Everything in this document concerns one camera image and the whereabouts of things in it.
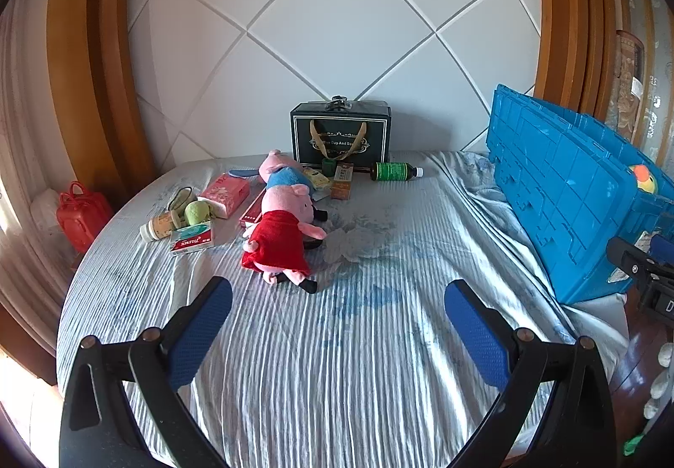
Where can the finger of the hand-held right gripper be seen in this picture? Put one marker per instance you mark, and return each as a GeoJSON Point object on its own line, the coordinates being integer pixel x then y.
{"type": "Point", "coordinates": [626, 255]}

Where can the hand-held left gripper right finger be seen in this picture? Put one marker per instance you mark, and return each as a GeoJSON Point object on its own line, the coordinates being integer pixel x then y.
{"type": "Point", "coordinates": [474, 331]}

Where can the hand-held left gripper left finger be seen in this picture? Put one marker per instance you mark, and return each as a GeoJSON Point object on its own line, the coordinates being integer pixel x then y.
{"type": "Point", "coordinates": [203, 331]}

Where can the red and teal medicine box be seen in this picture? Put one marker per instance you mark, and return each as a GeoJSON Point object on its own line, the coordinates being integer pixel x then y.
{"type": "Point", "coordinates": [192, 239]}

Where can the blue plastic storage crate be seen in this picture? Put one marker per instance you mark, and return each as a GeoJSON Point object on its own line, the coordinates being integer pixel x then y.
{"type": "Point", "coordinates": [553, 183]}

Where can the pig plush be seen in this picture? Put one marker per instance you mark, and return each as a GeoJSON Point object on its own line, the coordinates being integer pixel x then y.
{"type": "Point", "coordinates": [287, 176]}
{"type": "Point", "coordinates": [279, 236]}

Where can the long red box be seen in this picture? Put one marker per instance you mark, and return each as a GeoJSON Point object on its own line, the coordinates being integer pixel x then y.
{"type": "Point", "coordinates": [251, 211]}

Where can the clear packing tape roll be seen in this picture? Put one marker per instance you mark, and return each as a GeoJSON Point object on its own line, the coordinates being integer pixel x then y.
{"type": "Point", "coordinates": [181, 198]}

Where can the brown bottle with green label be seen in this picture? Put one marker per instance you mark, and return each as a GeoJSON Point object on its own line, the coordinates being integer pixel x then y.
{"type": "Point", "coordinates": [392, 171]}

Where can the yellow green plush toy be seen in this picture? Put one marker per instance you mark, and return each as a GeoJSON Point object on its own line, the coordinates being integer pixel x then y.
{"type": "Point", "coordinates": [647, 178]}

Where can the white pill bottle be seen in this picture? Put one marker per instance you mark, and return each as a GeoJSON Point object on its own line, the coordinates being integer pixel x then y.
{"type": "Point", "coordinates": [158, 227]}

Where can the light green plush ball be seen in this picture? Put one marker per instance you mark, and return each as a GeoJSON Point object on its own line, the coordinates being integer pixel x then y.
{"type": "Point", "coordinates": [197, 212]}

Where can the pink tissue pack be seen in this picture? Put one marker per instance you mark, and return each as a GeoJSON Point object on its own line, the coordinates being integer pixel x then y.
{"type": "Point", "coordinates": [224, 194]}

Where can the red handbag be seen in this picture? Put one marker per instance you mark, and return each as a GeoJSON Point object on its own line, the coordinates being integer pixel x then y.
{"type": "Point", "coordinates": [81, 218]}

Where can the pig plush in blue outfit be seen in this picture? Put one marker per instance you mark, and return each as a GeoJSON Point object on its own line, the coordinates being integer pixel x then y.
{"type": "Point", "coordinates": [287, 176]}

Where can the yellow packet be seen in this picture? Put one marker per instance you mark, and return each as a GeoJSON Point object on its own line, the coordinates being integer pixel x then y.
{"type": "Point", "coordinates": [318, 181]}

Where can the small orange medicine box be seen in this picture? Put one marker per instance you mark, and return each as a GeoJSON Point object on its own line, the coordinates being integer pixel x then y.
{"type": "Point", "coordinates": [342, 182]}

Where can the small green bottle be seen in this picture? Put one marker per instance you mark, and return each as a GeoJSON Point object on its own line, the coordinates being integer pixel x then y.
{"type": "Point", "coordinates": [329, 167]}

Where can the black gift box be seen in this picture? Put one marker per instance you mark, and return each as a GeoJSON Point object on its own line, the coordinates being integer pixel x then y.
{"type": "Point", "coordinates": [342, 128]}

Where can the pale curtain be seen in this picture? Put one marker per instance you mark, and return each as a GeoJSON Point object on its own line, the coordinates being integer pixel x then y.
{"type": "Point", "coordinates": [26, 157]}

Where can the wooden headboard frame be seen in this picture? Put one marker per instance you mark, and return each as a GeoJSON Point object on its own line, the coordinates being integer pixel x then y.
{"type": "Point", "coordinates": [95, 52]}

